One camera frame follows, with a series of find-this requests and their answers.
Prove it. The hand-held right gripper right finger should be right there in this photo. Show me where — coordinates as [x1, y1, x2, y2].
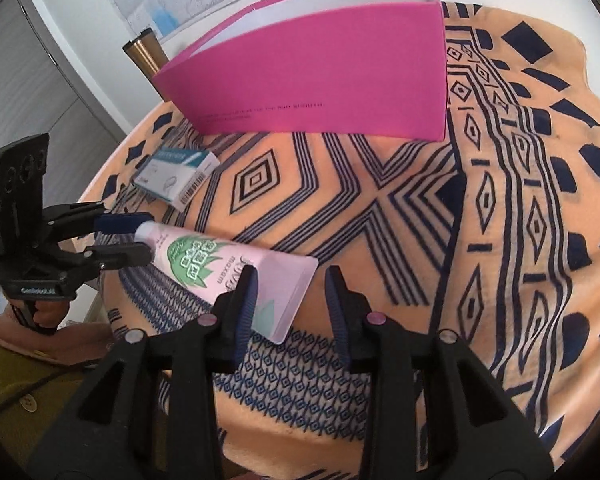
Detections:
[326, 265, 556, 480]

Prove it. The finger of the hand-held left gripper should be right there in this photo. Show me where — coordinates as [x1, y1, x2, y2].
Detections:
[42, 201, 154, 239]
[46, 241, 154, 274]

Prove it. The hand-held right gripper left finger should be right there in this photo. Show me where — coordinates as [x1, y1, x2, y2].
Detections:
[25, 264, 258, 480]

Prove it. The pink tube with green leaves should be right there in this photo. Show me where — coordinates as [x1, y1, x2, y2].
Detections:
[132, 220, 320, 346]

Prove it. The pink cardboard box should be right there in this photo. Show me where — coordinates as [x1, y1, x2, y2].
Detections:
[152, 0, 450, 142]

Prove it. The person's left forearm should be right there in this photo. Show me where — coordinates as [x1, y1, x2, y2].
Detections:
[0, 305, 116, 367]

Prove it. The person's left hand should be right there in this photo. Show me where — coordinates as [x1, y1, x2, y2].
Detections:
[5, 300, 68, 337]

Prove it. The white and blue medicine box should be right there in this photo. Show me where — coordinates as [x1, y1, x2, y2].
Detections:
[131, 146, 221, 212]

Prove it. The orange patterned blanket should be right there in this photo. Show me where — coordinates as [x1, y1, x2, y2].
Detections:
[87, 0, 600, 480]

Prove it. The grey wardrobe door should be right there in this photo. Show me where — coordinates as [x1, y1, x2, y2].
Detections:
[0, 0, 136, 161]

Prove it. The gold metal thermos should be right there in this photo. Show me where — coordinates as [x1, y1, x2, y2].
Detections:
[122, 27, 171, 98]

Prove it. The olive buttoned garment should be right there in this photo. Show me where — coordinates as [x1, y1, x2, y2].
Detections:
[0, 339, 112, 480]

